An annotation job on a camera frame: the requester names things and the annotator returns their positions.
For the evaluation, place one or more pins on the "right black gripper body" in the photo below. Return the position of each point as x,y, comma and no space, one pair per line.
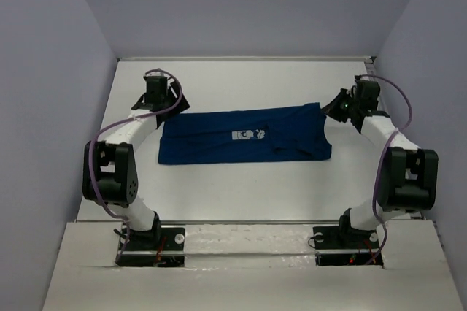
341,109

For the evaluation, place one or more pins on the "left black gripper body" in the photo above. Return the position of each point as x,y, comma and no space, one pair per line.
175,105

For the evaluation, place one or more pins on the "blue printed t shirt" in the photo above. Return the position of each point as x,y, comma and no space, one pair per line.
250,136

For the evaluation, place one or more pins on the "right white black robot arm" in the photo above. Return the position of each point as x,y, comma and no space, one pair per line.
406,177

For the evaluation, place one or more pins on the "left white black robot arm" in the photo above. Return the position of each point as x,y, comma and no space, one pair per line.
110,177

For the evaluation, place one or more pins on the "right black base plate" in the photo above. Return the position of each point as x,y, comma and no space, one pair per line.
333,248

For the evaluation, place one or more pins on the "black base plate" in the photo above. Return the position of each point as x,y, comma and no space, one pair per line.
333,248
143,251

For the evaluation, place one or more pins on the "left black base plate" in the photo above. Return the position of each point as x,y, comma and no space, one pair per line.
143,251

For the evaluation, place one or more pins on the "metal rail strip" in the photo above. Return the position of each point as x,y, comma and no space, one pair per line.
246,222

